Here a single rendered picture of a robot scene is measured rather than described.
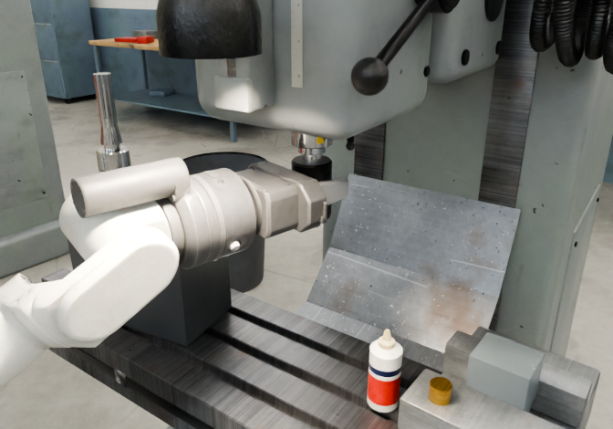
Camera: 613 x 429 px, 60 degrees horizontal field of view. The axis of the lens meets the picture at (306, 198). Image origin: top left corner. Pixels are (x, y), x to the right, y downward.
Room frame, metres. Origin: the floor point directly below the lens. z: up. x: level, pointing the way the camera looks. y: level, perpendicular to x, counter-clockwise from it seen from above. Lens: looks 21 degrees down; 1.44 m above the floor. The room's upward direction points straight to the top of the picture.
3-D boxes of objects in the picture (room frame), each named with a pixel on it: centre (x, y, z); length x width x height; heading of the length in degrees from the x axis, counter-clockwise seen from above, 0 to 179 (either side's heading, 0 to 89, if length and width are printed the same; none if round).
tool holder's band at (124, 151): (0.78, 0.29, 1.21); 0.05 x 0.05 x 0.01
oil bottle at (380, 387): (0.54, -0.10, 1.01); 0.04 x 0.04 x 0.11
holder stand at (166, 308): (0.75, 0.25, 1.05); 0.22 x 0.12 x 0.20; 64
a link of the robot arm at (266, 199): (0.53, 0.06, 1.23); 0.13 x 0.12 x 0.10; 40
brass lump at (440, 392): (0.43, -0.13, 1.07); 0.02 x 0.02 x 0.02
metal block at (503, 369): (0.45, -0.20, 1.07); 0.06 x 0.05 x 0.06; 53
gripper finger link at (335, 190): (0.56, -0.03, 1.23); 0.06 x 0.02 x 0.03; 130
